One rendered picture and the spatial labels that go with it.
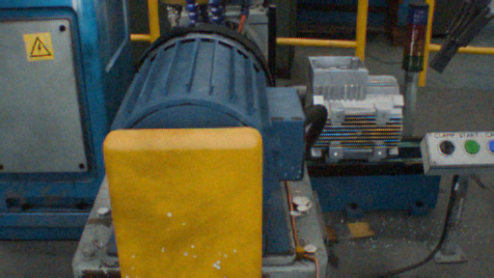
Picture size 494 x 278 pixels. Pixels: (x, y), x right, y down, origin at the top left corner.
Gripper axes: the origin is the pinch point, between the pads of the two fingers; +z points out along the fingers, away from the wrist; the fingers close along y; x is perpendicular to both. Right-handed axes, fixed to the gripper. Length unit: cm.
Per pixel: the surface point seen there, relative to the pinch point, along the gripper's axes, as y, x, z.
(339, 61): -10.3, -16.1, 14.6
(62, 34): 14, -71, 31
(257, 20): -49, -32, 23
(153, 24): -237, -61, 95
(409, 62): -33.8, 8.6, 9.2
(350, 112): 2.9, -11.7, 20.5
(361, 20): -218, 46, 25
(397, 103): 1.7, -3.2, 13.9
